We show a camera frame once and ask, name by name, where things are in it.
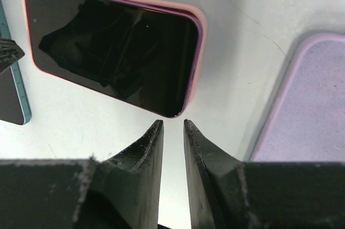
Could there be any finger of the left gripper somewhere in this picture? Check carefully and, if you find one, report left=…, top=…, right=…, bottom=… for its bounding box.
left=0, top=38, right=25, bottom=74

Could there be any lilac phone case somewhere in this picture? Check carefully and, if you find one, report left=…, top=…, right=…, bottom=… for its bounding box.
left=250, top=33, right=344, bottom=162

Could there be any black phone teal frame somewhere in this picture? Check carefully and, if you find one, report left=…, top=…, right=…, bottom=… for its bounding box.
left=1, top=7, right=32, bottom=125

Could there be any pink phone case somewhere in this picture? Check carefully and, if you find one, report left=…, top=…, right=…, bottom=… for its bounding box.
left=21, top=0, right=208, bottom=119

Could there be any black phone purple frame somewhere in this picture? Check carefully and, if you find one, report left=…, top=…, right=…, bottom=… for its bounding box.
left=26, top=0, right=203, bottom=119

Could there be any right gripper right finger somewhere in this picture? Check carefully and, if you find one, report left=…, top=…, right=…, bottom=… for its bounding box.
left=184, top=120, right=344, bottom=228

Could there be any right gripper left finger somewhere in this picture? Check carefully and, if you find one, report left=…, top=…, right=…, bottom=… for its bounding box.
left=1, top=120, right=164, bottom=228

